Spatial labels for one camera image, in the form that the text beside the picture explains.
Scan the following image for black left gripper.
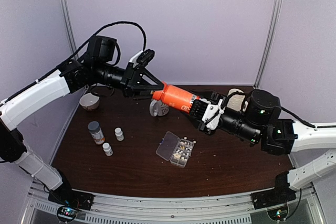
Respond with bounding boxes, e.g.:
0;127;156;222
94;60;165;101

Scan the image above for orange pill bottle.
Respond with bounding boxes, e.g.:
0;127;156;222
152;82;200;113

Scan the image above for clear plastic pill organizer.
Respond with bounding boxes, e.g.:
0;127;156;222
156;131;196;168

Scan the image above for grey-capped orange label bottle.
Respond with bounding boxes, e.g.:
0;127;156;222
87;121;105;145

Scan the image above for small white pill bottle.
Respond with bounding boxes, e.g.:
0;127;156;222
102;142;113;156

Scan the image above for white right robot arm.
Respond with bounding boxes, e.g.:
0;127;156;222
188;89;335;204

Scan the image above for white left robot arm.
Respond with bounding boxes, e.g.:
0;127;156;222
1;36;163;205

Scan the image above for white pills in organizer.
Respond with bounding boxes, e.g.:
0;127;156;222
171;140;194;167

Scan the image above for white ribbed cup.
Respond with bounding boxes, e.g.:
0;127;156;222
227;88;245;111

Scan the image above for yellow-lined patterned mug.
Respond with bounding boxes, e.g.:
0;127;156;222
149;100;169;117

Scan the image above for white ceramic bowl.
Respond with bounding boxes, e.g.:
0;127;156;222
79;93;100;111

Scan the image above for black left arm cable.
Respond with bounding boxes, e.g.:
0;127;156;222
0;21;148;104

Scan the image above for aluminium frame post left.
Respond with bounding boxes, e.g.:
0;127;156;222
55;0;89;91

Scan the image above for aluminium frame post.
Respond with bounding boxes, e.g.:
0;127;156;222
254;0;283;88
55;0;89;91

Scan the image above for aluminium frame post right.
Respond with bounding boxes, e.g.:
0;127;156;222
254;0;283;88

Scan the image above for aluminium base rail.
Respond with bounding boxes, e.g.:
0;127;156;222
21;177;321;224

